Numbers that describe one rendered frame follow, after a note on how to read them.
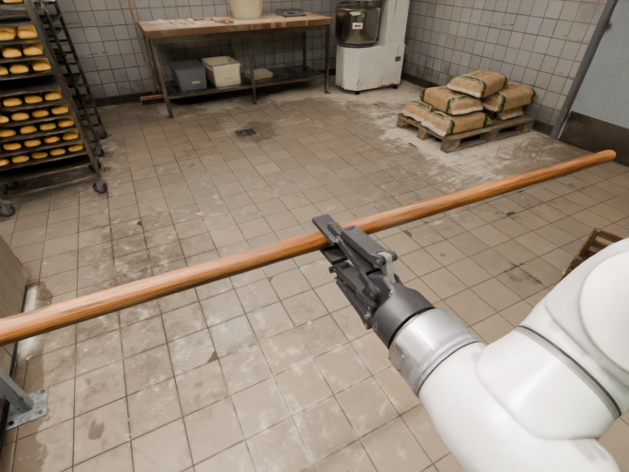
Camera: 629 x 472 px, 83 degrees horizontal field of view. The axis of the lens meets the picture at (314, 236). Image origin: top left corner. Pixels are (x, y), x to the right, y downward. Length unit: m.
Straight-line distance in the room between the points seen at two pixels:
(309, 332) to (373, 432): 0.54
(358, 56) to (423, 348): 4.89
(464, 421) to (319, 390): 1.35
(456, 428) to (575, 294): 0.15
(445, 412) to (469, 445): 0.03
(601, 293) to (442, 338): 0.14
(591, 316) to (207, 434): 1.49
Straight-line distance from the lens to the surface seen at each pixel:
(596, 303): 0.36
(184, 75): 4.80
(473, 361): 0.39
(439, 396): 0.39
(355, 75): 5.22
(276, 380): 1.72
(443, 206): 0.68
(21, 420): 2.02
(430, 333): 0.40
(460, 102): 3.82
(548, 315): 0.40
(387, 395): 1.71
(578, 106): 4.46
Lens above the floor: 1.49
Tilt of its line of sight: 38 degrees down
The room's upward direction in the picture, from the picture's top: straight up
